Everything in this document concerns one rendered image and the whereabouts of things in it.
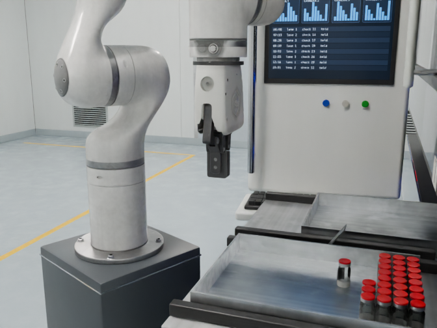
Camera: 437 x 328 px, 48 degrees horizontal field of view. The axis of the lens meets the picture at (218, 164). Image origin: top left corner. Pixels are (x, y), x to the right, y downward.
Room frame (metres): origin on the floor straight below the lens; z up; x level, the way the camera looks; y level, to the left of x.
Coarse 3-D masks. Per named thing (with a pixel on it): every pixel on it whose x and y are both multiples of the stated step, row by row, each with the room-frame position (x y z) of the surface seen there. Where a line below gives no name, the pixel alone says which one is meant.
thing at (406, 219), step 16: (320, 208) 1.18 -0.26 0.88; (336, 208) 1.18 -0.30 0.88; (352, 208) 1.18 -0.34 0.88; (368, 208) 1.17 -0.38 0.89; (384, 208) 1.15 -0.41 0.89; (400, 208) 1.14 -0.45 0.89; (416, 208) 1.13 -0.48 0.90; (432, 208) 1.12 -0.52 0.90; (304, 224) 0.98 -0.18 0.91; (320, 224) 1.06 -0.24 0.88; (336, 224) 1.06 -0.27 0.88; (352, 224) 1.06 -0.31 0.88; (368, 224) 1.06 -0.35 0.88; (384, 224) 1.06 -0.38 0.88; (400, 224) 1.06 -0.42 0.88; (416, 224) 1.06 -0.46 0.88; (432, 224) 1.06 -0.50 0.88; (368, 240) 0.92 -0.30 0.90; (384, 240) 0.91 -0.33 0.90; (400, 240) 0.90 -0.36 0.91; (416, 240) 0.89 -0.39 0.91; (432, 240) 0.88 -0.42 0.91
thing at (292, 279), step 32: (224, 256) 0.83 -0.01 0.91; (256, 256) 0.88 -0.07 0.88; (288, 256) 0.88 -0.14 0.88; (320, 256) 0.87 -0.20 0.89; (352, 256) 0.85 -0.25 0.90; (416, 256) 0.81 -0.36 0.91; (192, 288) 0.69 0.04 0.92; (224, 288) 0.75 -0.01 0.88; (256, 288) 0.75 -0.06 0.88; (288, 288) 0.75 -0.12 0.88; (320, 288) 0.75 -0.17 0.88; (352, 288) 0.75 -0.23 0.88; (320, 320) 0.61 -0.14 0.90; (352, 320) 0.60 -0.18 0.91
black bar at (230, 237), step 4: (228, 236) 0.94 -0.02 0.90; (232, 236) 0.94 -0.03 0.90; (228, 240) 0.94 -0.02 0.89; (232, 240) 0.93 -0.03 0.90; (228, 244) 0.94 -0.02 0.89; (420, 260) 0.82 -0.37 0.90; (424, 260) 0.82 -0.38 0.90; (428, 260) 0.82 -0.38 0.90; (432, 260) 0.82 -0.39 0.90; (420, 264) 0.82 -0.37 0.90; (424, 264) 0.82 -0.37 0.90; (428, 264) 0.81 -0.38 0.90; (432, 264) 0.81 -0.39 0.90; (436, 264) 0.81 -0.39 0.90; (420, 268) 0.82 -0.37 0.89; (424, 268) 0.82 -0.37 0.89; (428, 268) 0.81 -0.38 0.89; (432, 268) 0.81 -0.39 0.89; (436, 268) 0.81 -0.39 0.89; (424, 272) 0.82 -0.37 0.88; (428, 272) 0.81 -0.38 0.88; (432, 272) 0.81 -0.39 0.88; (436, 272) 0.81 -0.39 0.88
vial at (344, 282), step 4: (340, 264) 0.76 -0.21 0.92; (340, 268) 0.76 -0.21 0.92; (344, 268) 0.76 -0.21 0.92; (348, 268) 0.76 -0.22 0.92; (340, 272) 0.76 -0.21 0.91; (344, 272) 0.75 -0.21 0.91; (348, 272) 0.75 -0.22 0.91; (340, 276) 0.76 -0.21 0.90; (344, 276) 0.75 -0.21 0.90; (348, 276) 0.75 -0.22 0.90; (340, 280) 0.76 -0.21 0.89; (344, 280) 0.75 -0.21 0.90; (348, 280) 0.75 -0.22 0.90; (340, 284) 0.75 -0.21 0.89; (344, 284) 0.75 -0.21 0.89; (348, 284) 0.75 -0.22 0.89
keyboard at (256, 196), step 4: (256, 192) 1.50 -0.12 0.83; (260, 192) 1.50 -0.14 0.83; (264, 192) 1.50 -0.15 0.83; (252, 196) 1.46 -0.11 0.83; (256, 196) 1.46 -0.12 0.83; (260, 196) 1.46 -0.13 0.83; (264, 196) 1.48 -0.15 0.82; (248, 200) 1.45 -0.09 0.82; (252, 200) 1.41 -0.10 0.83; (256, 200) 1.41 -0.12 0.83; (260, 200) 1.41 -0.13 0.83; (264, 200) 1.41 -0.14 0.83; (248, 204) 1.41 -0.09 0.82; (252, 204) 1.41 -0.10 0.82; (256, 204) 1.40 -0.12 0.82; (260, 204) 1.40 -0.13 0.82; (248, 208) 1.40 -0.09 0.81; (252, 208) 1.39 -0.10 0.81; (256, 208) 1.39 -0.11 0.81
